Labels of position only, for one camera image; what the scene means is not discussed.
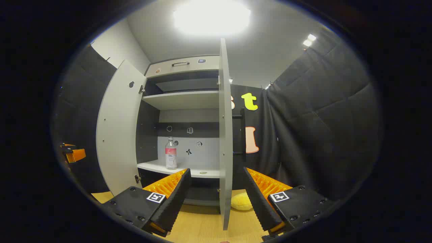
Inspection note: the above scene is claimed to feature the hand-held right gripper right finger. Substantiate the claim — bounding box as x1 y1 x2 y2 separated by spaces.
242 167 335 242

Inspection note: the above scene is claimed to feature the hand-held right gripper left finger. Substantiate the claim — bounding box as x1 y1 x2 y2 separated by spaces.
101 168 192 237

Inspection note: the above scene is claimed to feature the clear bottle with pink label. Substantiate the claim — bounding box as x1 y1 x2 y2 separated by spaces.
165 136 178 170

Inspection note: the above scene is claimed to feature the grey cabinet door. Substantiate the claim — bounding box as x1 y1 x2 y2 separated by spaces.
219 38 234 231
96 60 147 196

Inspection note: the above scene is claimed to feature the grey open-front cabinet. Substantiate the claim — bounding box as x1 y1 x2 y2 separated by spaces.
136 55 221 207

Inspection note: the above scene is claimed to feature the white cabinet shelf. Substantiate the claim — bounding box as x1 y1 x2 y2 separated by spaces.
142 90 220 110
137 159 220 178

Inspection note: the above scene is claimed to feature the grey cabinet drawer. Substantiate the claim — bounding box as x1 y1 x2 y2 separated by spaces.
145 56 220 79

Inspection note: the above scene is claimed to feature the yellow round sponge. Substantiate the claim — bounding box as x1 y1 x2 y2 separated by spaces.
231 193 253 211

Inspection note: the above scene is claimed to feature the small ceiling light panel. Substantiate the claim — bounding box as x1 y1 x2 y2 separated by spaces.
302 33 317 47

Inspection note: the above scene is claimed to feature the large ceiling light panel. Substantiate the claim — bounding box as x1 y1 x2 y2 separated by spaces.
173 0 252 36

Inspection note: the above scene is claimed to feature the black door handle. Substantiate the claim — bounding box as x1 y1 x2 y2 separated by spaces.
232 108 246 156

